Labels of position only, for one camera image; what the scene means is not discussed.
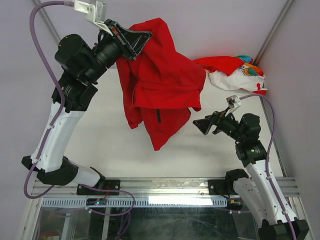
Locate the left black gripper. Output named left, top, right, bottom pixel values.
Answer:
left=84, top=19, right=153, bottom=84

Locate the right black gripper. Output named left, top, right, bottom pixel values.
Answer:
left=192, top=106, right=244, bottom=143

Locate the red zip jacket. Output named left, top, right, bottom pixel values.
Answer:
left=116, top=17, right=206, bottom=151

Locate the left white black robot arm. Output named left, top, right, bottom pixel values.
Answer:
left=21, top=19, right=153, bottom=195

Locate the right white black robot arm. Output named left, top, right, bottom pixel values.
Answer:
left=192, top=111, right=310, bottom=240

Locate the red white printed garment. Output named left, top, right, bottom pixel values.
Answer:
left=194, top=55, right=268, bottom=95

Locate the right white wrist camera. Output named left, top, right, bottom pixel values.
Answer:
left=225, top=95, right=242, bottom=116

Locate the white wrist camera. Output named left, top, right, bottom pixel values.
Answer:
left=225, top=95, right=242, bottom=116
left=73, top=0, right=113, bottom=36

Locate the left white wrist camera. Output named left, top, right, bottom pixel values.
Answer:
left=73, top=0, right=113, bottom=36

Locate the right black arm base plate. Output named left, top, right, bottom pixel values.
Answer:
left=207, top=179, right=234, bottom=198

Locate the left aluminium corner post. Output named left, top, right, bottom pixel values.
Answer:
left=37, top=8, right=61, bottom=45

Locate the aluminium corner post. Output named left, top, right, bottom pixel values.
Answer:
left=37, top=8, right=61, bottom=45
left=253, top=0, right=296, bottom=66

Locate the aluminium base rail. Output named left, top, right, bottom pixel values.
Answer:
left=30, top=177, right=300, bottom=198

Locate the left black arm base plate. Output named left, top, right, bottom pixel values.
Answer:
left=76, top=179, right=121, bottom=196

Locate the right aluminium corner post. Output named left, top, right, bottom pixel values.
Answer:
left=253, top=0, right=296, bottom=66

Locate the slotted grey cable duct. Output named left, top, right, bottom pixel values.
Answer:
left=41, top=196, right=228, bottom=208

